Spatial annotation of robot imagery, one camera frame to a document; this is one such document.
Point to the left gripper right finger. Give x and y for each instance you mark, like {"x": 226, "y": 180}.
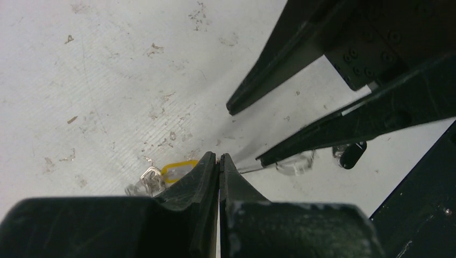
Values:
{"x": 253, "y": 226}

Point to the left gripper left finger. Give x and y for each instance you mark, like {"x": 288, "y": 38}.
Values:
{"x": 179, "y": 222}

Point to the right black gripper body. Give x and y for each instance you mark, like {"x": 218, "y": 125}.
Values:
{"x": 384, "y": 39}

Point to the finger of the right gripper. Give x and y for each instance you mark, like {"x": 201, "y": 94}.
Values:
{"x": 423, "y": 95}
{"x": 302, "y": 34}

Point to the key with yellow tag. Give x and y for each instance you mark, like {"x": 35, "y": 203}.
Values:
{"x": 157, "y": 180}

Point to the key with black head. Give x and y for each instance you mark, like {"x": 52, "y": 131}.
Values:
{"x": 346, "y": 156}

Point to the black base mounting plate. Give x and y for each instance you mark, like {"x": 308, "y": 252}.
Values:
{"x": 418, "y": 218}

